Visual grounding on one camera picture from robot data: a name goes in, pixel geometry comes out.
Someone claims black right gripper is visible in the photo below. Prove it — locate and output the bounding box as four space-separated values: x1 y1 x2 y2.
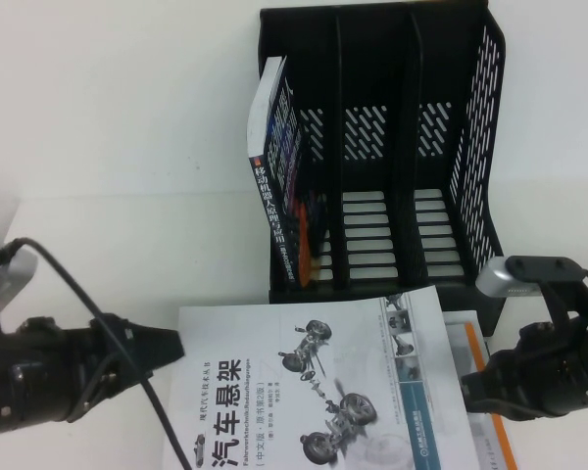
460 316 588 431

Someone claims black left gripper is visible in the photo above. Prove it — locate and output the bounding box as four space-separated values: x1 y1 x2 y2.
22 316 186 433

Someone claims white car suspension book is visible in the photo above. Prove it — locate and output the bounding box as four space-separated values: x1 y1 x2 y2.
160 286 471 470

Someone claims white ROS2 book orange border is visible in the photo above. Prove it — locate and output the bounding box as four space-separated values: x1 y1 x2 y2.
445 320 520 470

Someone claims black plastic book stand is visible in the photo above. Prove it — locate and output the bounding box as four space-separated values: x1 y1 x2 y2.
257 0 514 340

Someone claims dark blue robotics book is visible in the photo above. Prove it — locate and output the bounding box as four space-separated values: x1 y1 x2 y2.
244 56 332 291

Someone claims black left camera cable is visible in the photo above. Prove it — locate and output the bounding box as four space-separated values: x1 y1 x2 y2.
0 237 190 470

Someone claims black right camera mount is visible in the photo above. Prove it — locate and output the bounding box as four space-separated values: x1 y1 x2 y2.
542 279 588 345

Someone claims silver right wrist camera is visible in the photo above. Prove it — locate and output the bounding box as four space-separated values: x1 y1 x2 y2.
474 253 588 301

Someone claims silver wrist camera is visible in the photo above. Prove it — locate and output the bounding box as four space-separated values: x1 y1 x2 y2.
0 246 39 314
474 253 588 301

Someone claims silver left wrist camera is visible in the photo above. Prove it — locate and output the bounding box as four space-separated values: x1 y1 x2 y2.
0 246 39 314

